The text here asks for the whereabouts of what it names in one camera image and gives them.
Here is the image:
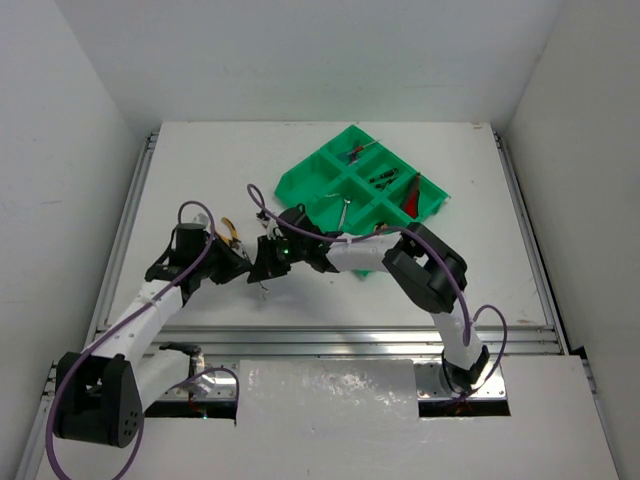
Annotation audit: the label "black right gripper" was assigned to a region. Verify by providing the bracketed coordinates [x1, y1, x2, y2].
[250, 233, 308, 282]

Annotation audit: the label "yellow long-nose pliers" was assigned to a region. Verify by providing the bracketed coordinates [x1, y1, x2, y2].
[218, 217, 250, 261]

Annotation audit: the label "black green precision screwdriver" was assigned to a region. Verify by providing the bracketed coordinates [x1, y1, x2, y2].
[374, 179, 395, 190]
[369, 168, 398, 183]

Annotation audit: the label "blue red handle screwdriver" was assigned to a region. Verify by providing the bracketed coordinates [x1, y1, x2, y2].
[338, 140, 379, 165]

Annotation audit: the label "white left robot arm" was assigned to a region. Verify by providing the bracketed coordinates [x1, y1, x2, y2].
[51, 223, 251, 448]

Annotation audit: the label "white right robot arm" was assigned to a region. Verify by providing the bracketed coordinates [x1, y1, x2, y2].
[248, 205, 489, 395]

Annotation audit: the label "green six-compartment organizer tray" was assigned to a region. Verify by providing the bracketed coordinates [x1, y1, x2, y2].
[272, 124, 450, 279]

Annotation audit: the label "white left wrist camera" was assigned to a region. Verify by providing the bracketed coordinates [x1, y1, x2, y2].
[191, 213, 210, 228]

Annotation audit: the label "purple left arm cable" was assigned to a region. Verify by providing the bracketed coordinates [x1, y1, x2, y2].
[45, 200, 241, 480]

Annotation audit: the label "aluminium front rail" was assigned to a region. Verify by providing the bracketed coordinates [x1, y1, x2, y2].
[143, 325, 568, 358]

